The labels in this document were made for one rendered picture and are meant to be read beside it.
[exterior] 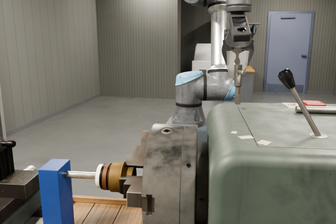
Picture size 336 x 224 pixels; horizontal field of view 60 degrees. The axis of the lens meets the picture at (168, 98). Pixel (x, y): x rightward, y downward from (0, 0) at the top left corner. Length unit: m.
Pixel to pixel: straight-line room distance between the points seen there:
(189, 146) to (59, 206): 0.43
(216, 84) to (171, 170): 0.61
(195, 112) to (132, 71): 6.17
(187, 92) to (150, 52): 6.00
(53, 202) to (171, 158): 0.40
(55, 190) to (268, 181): 0.59
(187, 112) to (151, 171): 0.58
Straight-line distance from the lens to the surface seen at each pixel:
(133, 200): 0.74
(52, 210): 0.96
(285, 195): 0.64
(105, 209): 1.11
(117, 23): 7.47
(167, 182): 0.70
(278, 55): 8.50
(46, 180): 0.92
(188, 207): 0.71
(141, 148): 0.87
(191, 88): 1.22
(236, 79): 0.85
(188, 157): 0.71
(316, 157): 0.63
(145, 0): 7.27
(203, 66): 7.53
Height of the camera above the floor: 1.47
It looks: 12 degrees down
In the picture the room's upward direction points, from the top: straight up
